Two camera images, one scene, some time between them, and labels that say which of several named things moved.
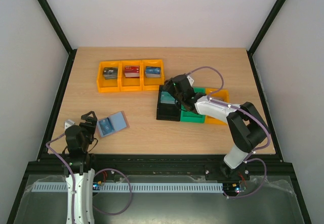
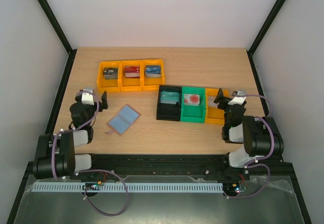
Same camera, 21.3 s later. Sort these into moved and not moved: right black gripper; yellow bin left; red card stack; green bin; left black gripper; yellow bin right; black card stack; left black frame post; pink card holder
Moved: left black gripper; pink card holder; right black gripper
Not moved: red card stack; yellow bin left; green bin; left black frame post; black card stack; yellow bin right
